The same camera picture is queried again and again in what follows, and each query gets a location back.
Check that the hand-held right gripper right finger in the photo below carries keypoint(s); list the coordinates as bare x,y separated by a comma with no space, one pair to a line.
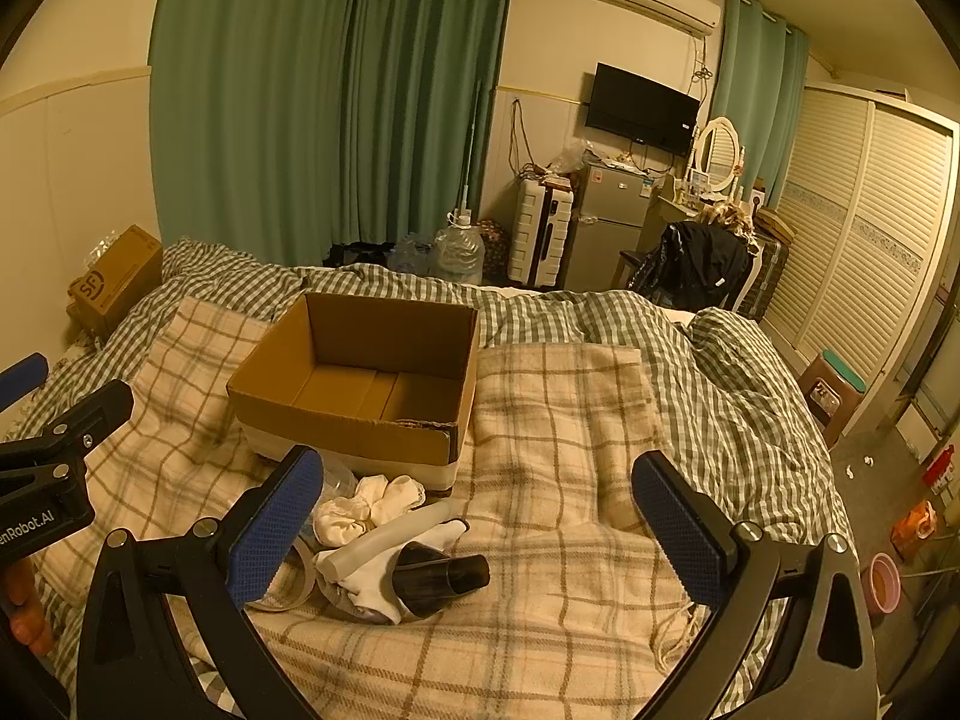
675,525

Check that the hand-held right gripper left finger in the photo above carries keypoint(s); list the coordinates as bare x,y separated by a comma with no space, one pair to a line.
274,532

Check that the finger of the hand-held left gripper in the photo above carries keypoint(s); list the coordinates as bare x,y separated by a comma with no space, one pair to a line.
22,375
90,412

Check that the clear tape roll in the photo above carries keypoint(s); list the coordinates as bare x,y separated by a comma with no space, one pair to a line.
296,591

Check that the white plastic bag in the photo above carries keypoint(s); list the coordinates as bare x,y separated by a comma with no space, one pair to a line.
341,517

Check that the clear plastic jar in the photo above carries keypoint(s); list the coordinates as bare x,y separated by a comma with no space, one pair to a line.
336,476

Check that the grey white cloth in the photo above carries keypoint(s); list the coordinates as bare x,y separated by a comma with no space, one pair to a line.
364,596

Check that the white plastic tube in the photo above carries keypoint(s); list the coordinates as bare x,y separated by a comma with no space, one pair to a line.
397,532

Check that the white sock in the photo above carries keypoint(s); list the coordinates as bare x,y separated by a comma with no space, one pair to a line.
397,499

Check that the cardboard box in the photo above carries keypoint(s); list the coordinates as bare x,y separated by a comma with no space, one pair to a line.
337,420

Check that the black hair dryer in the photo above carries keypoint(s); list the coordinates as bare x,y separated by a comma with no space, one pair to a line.
439,577

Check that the person's left hand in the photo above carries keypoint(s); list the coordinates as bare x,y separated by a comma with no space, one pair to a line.
26,619

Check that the beige plaid blanket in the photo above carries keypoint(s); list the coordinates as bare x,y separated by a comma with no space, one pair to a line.
555,465

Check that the brown shipping carton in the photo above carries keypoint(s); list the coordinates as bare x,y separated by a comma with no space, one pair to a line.
120,277

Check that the brown stool teal seat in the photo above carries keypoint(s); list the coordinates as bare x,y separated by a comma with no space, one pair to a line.
832,397

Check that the pink basin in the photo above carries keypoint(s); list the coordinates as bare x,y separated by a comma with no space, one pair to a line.
879,581

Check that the green checked duvet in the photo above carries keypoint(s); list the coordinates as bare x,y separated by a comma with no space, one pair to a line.
600,322

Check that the orange bag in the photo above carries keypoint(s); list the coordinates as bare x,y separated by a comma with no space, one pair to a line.
913,531

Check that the white chair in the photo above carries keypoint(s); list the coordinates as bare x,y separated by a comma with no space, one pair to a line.
751,277

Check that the dark vanity stool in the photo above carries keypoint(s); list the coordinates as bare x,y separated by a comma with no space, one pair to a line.
634,266

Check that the plaid fabric case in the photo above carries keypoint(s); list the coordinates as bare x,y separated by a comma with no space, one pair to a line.
769,277

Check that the black jacket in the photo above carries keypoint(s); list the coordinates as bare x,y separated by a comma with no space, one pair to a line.
697,259

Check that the red spray can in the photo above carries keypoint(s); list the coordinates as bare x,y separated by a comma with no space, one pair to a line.
939,471

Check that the black floor bag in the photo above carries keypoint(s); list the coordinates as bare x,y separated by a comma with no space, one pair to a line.
360,255

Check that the vanity desk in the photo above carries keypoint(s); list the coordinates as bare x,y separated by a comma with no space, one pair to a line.
667,221

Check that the grey small fridge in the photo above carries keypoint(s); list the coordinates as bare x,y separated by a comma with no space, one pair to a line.
607,229

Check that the leopard print scarf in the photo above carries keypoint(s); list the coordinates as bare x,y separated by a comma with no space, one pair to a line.
727,217

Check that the white hard suitcase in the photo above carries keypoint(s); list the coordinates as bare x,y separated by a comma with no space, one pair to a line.
540,236

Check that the brown patterned bag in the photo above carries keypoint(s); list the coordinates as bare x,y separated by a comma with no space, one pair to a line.
495,247

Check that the large clear water jug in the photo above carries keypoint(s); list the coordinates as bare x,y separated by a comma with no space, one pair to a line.
457,251

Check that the white louvred wardrobe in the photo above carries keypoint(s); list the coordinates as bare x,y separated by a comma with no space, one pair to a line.
862,240

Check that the white oval vanity mirror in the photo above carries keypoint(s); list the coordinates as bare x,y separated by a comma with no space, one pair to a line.
720,154

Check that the crumpled clear plastic bag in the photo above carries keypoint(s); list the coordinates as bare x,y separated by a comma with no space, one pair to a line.
571,159

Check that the white pole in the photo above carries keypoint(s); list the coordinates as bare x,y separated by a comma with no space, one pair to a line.
469,157

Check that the narrow green curtain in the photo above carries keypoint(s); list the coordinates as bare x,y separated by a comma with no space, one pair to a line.
757,90

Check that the black wall television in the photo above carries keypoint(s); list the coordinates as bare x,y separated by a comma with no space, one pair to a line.
641,109

